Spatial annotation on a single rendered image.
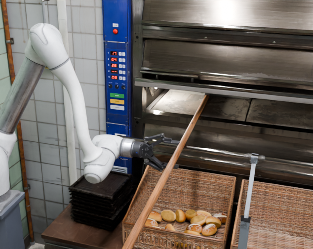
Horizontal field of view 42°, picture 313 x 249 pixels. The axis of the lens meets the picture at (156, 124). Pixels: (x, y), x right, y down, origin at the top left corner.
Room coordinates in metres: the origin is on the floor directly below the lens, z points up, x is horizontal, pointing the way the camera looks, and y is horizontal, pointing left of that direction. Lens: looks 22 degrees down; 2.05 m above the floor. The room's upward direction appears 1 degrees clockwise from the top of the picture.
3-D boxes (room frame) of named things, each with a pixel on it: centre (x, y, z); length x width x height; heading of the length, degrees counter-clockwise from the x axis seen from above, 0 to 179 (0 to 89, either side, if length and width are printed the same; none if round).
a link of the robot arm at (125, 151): (1.79, 0.13, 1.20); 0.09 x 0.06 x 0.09; 164
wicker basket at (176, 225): (2.00, -0.15, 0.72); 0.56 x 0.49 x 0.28; 74
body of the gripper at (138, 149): (1.77, 0.06, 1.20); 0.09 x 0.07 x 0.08; 74
